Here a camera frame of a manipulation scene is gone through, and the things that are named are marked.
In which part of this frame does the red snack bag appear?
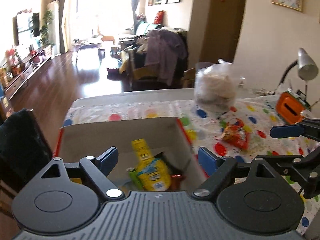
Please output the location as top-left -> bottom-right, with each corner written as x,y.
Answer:
221,125 -> 250,151

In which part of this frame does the yellow minion snack pack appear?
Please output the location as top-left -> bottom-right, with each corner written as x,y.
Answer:
131,139 -> 171,191

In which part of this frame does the orange green tissue box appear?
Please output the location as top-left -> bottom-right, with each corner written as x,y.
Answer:
276,89 -> 311,125

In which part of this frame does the colourful balloon tablecloth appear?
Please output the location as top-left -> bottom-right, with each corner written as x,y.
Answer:
62,94 -> 320,235

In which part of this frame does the silver desk lamp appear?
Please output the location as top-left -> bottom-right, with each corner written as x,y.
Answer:
276,48 -> 319,93

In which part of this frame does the red cardboard box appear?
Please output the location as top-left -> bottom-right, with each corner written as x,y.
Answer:
56,117 -> 206,192

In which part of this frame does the black chair back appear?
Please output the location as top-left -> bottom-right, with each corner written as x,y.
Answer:
1,109 -> 53,193

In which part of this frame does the clear plastic container with bags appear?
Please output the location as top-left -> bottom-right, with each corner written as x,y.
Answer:
194,59 -> 246,113

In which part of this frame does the wooden tv console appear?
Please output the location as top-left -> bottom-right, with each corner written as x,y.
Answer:
1,44 -> 52,100

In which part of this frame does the clothes covered chair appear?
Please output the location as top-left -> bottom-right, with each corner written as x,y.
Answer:
119,27 -> 189,88

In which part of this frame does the television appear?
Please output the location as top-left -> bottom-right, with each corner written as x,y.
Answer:
12,11 -> 40,46

